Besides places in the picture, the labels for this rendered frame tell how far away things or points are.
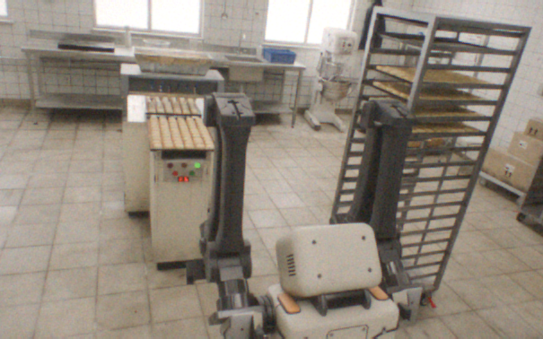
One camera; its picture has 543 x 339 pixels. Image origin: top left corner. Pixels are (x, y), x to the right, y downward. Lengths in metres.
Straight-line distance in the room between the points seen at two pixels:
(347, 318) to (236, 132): 0.47
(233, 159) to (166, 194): 1.81
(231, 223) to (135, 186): 2.51
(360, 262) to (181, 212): 1.94
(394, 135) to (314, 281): 0.42
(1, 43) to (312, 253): 5.74
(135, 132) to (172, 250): 0.93
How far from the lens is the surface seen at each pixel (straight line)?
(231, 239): 1.00
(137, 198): 3.51
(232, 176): 0.94
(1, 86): 6.48
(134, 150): 3.33
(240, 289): 0.99
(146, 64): 3.20
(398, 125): 1.11
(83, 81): 6.33
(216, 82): 3.27
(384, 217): 1.17
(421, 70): 2.21
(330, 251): 0.95
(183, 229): 2.86
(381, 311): 1.03
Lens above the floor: 1.87
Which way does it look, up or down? 24 degrees down
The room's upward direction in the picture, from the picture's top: 8 degrees clockwise
